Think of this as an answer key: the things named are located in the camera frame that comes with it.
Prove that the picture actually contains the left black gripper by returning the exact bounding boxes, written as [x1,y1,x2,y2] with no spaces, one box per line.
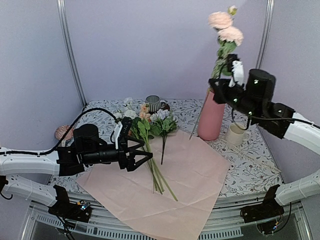
[82,136,154,172]

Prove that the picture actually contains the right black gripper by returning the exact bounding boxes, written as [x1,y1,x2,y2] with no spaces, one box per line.
[209,78,261,121]

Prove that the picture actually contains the peach blossom flower stem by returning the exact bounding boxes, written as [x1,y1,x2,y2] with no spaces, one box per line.
[129,102,179,202]

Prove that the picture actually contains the pink rose flower stem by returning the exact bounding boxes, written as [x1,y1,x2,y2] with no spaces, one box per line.
[193,5,244,133]

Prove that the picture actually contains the pink wrapping paper sheet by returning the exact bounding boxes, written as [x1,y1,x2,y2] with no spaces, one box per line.
[74,129,231,240]

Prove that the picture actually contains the cream printed ribbon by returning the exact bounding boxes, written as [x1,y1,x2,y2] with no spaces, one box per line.
[216,138,282,174]

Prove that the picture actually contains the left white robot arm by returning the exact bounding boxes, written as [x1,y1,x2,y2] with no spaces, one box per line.
[0,123,153,217]

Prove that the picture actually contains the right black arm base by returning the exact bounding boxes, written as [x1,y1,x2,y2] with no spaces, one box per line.
[240,184,285,235]

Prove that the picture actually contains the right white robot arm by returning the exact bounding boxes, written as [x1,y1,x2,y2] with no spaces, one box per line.
[208,69,320,218]

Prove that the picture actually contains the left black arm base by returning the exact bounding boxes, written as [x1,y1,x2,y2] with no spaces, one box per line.
[48,185,92,223]

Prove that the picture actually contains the tall pink vase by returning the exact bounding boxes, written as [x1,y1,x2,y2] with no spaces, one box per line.
[197,89,225,141]

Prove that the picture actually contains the floral patterned table mat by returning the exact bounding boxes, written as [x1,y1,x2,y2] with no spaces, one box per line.
[49,99,283,198]

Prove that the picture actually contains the cream ceramic mug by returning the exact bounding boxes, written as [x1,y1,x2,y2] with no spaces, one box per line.
[224,122,251,146]

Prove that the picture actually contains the white flower stem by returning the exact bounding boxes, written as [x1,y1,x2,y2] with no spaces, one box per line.
[113,97,138,120]

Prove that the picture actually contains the white blue hydrangea stem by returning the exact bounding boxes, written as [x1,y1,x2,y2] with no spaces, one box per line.
[150,109,178,165]

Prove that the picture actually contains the striped grey ceramic cup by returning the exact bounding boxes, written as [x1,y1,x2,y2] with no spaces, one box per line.
[145,95,162,113]

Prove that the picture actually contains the pink patterned ball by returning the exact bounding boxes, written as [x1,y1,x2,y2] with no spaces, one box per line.
[54,125,74,140]

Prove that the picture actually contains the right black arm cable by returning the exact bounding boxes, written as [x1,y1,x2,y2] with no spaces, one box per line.
[231,107,252,131]

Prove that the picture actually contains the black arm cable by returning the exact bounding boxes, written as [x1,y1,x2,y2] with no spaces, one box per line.
[231,107,252,131]
[0,107,118,155]

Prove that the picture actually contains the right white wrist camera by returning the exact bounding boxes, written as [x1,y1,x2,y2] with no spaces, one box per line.
[227,54,245,88]

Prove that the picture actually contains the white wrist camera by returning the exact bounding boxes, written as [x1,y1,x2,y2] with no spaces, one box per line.
[227,54,245,88]
[113,117,133,150]

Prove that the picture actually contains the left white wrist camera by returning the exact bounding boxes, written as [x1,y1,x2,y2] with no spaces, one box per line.
[113,117,133,150]

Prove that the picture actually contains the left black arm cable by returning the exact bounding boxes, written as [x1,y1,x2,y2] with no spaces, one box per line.
[0,107,118,155]

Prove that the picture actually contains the right aluminium frame post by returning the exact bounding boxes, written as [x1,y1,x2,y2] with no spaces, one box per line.
[255,0,275,69]

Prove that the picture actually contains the aluminium frame post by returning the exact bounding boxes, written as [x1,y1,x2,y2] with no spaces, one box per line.
[56,0,87,108]
[255,0,275,69]

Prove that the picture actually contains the left aluminium frame post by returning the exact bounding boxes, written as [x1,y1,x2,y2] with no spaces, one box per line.
[56,0,87,108]

